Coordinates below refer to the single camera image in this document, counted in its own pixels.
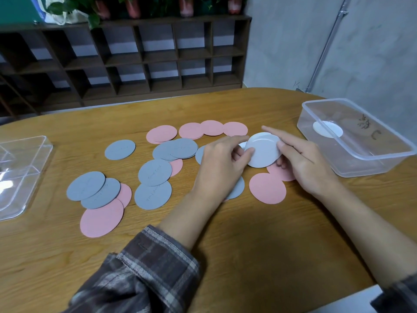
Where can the pile of round paper discs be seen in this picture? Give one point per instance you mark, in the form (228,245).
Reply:
(101,220)

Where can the dark wooden cubby shelf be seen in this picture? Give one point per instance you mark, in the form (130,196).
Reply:
(156,56)

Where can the grey wall pipe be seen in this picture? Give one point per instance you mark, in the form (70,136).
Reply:
(329,42)

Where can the person's right forearm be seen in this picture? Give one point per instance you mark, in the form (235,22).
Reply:
(368,228)

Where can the neat white paper circle stack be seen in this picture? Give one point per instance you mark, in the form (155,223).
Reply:
(264,153)

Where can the person's right hand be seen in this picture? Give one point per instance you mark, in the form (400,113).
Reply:
(309,169)

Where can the white tote bag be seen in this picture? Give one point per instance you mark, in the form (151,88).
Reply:
(55,17)

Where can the person's left forearm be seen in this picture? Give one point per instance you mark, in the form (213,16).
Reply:
(169,234)

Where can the translucent plastic tub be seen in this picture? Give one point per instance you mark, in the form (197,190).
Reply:
(368,159)

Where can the blue bottle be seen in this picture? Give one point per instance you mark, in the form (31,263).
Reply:
(36,6)

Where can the person's left hand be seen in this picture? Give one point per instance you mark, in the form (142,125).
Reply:
(218,172)

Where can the white disc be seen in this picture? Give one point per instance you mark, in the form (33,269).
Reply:
(327,129)

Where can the clear divided tray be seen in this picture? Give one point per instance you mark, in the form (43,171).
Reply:
(36,149)

